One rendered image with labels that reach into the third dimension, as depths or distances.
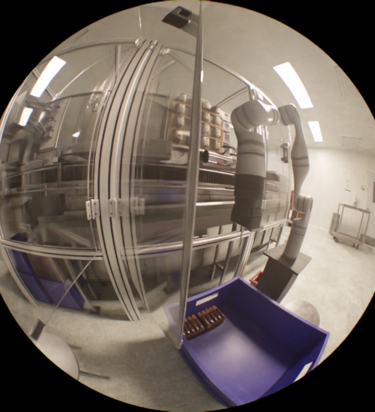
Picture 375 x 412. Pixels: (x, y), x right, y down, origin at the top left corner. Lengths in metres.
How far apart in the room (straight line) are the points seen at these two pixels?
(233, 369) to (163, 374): 0.36
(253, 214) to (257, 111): 0.23
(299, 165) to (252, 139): 0.35
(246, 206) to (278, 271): 0.51
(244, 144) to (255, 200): 0.12
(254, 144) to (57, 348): 1.02
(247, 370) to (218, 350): 0.18
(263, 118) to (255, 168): 0.13
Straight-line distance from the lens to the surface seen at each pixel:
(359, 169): 5.20
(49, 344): 0.83
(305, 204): 0.65
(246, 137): 0.29
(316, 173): 4.97
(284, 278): 0.72
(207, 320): 0.63
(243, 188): 0.27
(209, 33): 1.95
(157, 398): 0.89
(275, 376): 0.76
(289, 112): 0.59
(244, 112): 0.33
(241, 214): 0.29
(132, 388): 0.90
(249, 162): 0.27
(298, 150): 0.59
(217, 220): 0.71
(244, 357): 0.70
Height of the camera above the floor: 0.86
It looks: 11 degrees down
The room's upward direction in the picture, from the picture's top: 4 degrees clockwise
